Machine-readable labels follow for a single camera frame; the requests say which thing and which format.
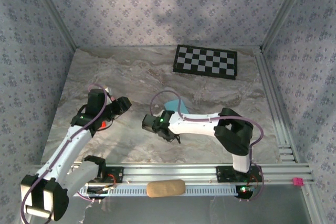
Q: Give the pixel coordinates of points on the aluminium frame post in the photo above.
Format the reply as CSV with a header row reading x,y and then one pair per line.
x,y
286,9
52,11

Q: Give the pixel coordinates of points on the black and white checkerboard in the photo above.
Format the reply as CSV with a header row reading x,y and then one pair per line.
x,y
204,61

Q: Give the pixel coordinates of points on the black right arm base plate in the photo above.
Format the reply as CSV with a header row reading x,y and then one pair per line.
x,y
223,174

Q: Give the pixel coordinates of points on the small pink block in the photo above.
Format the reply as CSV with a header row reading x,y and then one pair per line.
x,y
298,181

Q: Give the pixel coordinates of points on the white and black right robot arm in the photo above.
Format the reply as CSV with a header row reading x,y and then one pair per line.
x,y
199,128

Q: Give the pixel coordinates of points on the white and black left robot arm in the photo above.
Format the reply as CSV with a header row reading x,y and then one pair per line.
x,y
78,175

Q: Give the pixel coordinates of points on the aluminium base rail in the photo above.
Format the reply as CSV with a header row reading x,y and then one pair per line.
x,y
168,172

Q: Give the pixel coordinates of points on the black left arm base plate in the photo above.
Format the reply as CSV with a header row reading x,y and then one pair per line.
x,y
118,175

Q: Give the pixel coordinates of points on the black round circuit board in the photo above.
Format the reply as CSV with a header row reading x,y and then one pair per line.
x,y
95,193
244,192

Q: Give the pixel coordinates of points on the grey metal sheet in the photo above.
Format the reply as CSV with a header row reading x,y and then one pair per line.
x,y
157,211

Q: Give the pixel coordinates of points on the tan oval cork block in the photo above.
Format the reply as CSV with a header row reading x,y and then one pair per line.
x,y
165,188

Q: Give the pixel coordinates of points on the aluminium side rail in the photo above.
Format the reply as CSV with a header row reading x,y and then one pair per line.
x,y
273,98

